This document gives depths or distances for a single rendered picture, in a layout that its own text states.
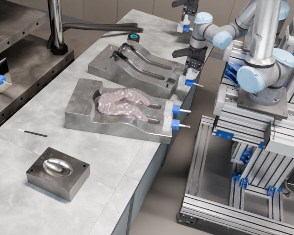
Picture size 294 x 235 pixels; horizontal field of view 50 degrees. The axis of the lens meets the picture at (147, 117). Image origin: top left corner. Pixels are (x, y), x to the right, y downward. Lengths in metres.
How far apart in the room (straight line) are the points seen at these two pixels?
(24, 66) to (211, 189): 1.38
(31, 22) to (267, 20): 1.21
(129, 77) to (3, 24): 0.71
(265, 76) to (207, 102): 1.78
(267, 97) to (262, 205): 0.92
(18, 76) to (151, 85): 0.74
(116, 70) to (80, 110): 0.38
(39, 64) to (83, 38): 1.79
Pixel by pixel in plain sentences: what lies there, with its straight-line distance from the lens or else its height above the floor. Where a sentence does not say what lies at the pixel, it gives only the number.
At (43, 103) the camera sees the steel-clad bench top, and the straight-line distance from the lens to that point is 1.70.
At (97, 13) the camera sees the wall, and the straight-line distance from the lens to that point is 3.84.
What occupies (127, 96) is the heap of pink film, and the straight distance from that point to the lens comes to 1.57.
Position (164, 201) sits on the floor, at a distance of 2.28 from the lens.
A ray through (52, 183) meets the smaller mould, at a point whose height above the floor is 0.87.
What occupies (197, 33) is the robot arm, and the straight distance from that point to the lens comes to 1.50.
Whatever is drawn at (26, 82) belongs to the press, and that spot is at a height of 0.78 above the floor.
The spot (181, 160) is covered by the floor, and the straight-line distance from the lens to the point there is 2.52.
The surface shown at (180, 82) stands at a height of 0.93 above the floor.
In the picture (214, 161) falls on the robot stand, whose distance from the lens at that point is 2.31.
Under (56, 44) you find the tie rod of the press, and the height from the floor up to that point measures 0.86.
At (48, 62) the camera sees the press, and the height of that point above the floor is 0.78.
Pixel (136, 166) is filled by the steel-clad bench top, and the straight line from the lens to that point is 1.42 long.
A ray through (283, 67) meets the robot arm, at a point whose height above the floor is 1.24.
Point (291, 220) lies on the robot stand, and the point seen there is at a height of 0.21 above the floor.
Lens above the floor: 1.94
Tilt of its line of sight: 44 degrees down
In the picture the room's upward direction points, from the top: 9 degrees clockwise
